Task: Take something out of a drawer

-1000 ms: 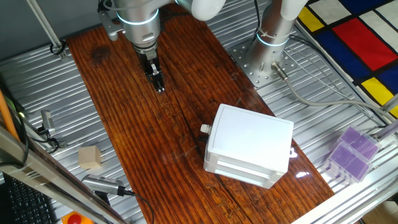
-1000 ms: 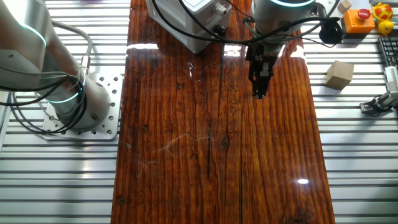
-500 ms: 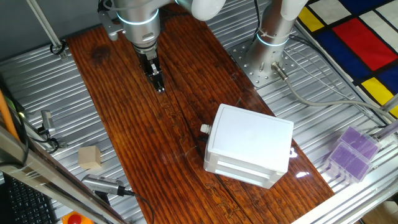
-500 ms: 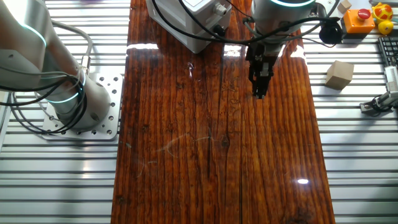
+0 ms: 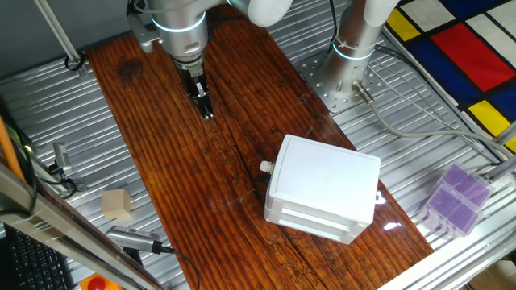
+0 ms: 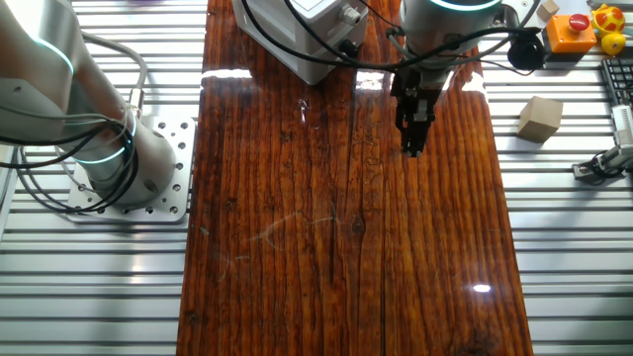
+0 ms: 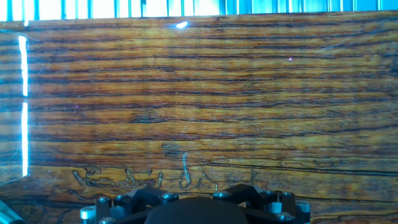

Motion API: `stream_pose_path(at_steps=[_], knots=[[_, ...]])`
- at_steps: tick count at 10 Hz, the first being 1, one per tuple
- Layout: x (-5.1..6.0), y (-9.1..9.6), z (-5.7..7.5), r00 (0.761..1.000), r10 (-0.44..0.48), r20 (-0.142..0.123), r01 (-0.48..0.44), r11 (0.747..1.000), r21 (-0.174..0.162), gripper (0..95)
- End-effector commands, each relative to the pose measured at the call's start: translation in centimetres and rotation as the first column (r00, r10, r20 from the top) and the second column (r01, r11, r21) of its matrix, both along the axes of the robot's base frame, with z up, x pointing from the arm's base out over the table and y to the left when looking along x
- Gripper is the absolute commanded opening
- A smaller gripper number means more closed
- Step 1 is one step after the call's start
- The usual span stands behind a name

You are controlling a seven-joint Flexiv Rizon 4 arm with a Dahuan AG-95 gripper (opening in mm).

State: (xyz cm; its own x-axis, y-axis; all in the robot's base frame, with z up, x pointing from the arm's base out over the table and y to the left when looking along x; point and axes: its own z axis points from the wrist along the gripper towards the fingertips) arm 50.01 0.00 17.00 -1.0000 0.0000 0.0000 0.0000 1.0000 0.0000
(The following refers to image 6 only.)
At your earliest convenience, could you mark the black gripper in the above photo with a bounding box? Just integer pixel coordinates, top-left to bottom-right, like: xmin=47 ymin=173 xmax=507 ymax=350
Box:
xmin=389 ymin=65 xmax=441 ymax=159

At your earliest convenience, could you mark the white plastic drawer cabinet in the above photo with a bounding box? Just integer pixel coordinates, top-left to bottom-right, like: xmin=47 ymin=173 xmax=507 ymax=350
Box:
xmin=230 ymin=0 xmax=371 ymax=87

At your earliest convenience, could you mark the large wooden cube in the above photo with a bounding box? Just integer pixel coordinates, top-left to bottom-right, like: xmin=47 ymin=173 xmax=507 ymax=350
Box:
xmin=516 ymin=95 xmax=565 ymax=144

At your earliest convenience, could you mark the glossy brown wood board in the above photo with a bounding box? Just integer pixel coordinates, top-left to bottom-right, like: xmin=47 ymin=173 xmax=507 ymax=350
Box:
xmin=176 ymin=0 xmax=535 ymax=356

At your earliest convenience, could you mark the small wooden cube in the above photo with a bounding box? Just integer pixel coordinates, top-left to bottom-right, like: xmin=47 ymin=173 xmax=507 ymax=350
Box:
xmin=536 ymin=0 xmax=561 ymax=23

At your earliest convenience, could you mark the orange emergency stop box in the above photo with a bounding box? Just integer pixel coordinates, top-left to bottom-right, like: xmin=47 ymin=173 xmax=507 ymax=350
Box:
xmin=543 ymin=13 xmax=598 ymax=55

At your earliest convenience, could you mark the black keyboard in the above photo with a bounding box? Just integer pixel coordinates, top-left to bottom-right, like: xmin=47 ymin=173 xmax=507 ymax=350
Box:
xmin=600 ymin=57 xmax=633 ymax=108

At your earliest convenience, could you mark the yellow orange toy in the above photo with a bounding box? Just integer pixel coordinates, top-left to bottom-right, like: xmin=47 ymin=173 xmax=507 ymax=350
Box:
xmin=590 ymin=3 xmax=628 ymax=56

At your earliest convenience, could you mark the silver perforated mounting plate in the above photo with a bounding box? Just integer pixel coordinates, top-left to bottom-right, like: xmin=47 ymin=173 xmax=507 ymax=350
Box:
xmin=66 ymin=116 xmax=198 ymax=224

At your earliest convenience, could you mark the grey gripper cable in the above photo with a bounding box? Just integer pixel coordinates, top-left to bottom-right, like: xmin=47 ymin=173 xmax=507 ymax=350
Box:
xmin=385 ymin=0 xmax=543 ymax=70

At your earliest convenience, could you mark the small grey camera on clamp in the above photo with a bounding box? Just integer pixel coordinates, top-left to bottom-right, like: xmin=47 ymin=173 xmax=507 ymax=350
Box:
xmin=572 ymin=142 xmax=633 ymax=187

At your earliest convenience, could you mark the ribbed silver camera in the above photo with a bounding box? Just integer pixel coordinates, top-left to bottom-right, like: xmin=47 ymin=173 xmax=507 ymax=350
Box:
xmin=610 ymin=103 xmax=633 ymax=147

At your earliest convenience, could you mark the thick grey cable, metal plug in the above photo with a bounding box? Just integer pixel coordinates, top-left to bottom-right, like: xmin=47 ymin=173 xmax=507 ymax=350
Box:
xmin=81 ymin=32 xmax=149 ymax=121

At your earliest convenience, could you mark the black cable bundle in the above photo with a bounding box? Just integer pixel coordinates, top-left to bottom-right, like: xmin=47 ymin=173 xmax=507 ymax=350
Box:
xmin=0 ymin=116 xmax=140 ymax=217

